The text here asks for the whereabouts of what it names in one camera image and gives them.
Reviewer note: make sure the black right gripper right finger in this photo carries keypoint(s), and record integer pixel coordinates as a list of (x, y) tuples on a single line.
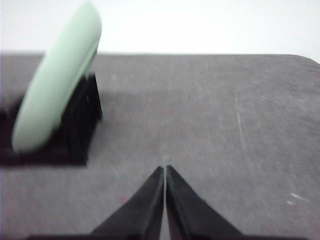
[(189, 216)]

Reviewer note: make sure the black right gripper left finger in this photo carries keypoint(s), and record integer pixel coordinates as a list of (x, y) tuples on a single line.
[(140, 217)]

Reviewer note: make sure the mint green plate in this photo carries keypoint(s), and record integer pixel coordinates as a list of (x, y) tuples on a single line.
[(56, 72)]

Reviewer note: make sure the black dish rack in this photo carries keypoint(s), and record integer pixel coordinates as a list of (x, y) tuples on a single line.
[(70, 146)]

